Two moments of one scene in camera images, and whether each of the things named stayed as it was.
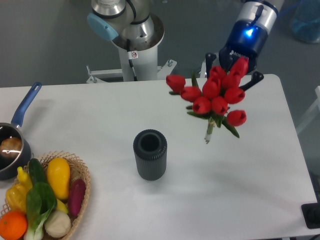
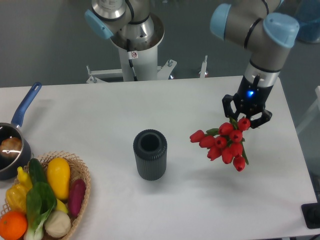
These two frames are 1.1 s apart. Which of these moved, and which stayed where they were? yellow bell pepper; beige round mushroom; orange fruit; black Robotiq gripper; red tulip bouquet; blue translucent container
Moved: red tulip bouquet; black Robotiq gripper
Stayed: yellow bell pepper; orange fruit; blue translucent container; beige round mushroom
